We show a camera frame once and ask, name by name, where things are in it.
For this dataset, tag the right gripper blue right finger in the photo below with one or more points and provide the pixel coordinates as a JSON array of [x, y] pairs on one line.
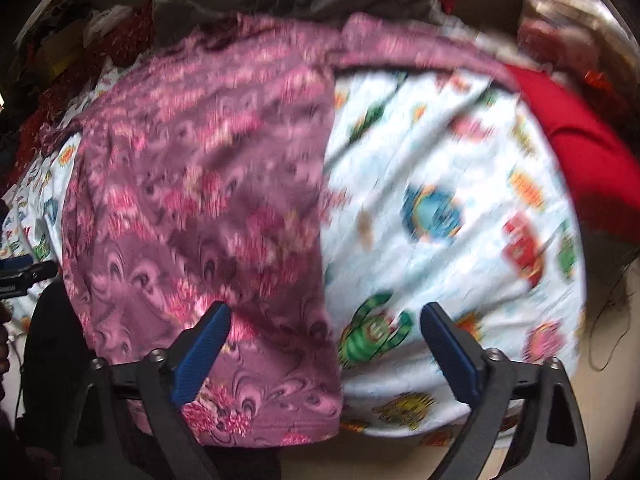
[[456, 352]]

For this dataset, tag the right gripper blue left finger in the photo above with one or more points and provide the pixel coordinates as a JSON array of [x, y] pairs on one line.
[[194, 352]]

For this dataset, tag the pink purple floral garment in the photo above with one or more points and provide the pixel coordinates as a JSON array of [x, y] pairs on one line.
[[198, 178]]

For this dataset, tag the white cartoon print bedsheet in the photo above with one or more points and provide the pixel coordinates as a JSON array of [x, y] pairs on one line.
[[436, 187]]

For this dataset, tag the red cushion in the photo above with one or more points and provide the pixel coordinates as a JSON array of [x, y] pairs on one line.
[[601, 173]]

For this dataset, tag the plastic wrapped doll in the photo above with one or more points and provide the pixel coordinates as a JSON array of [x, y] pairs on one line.
[[580, 37]]

